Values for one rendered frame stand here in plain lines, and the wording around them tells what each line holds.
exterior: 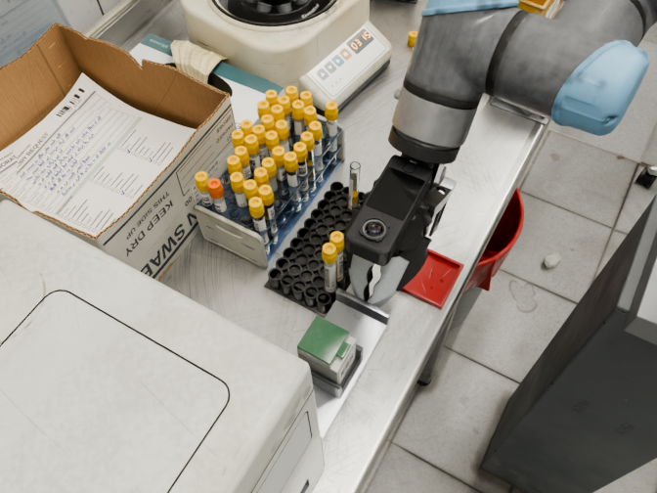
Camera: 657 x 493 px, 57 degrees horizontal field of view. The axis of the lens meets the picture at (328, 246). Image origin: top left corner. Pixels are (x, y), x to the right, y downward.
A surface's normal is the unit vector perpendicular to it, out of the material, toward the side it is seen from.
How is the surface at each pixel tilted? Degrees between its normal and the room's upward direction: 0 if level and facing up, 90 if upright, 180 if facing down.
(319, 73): 25
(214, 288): 0
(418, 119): 60
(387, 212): 2
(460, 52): 71
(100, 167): 1
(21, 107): 87
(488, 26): 30
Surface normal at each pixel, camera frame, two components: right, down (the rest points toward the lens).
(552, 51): -0.32, -0.19
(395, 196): 0.00, -0.51
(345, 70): 0.31, -0.26
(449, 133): 0.29, 0.55
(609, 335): -0.50, 0.74
